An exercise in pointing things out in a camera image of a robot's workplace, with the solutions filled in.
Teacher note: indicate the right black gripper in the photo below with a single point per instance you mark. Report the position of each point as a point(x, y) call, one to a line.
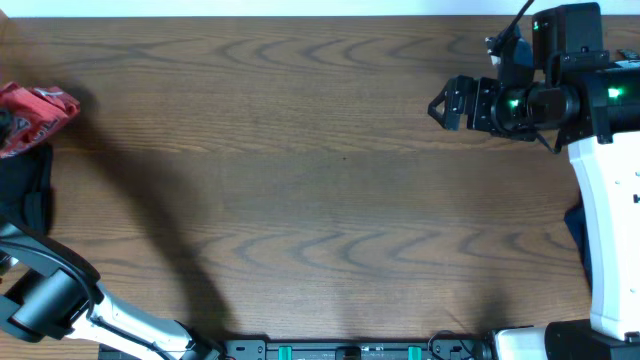
point(485, 90)

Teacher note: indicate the red printed t-shirt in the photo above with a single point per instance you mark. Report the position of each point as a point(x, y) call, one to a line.
point(29, 115)

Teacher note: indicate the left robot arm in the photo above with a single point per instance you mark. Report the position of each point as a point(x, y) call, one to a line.
point(61, 296)

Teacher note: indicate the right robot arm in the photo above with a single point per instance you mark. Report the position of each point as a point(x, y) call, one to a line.
point(596, 115)

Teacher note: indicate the navy blue t-shirt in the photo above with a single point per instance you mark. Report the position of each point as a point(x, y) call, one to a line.
point(575, 220)

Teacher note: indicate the black folded garment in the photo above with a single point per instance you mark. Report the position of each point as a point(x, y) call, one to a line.
point(26, 192)

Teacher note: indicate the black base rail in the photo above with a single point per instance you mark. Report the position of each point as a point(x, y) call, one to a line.
point(440, 348)

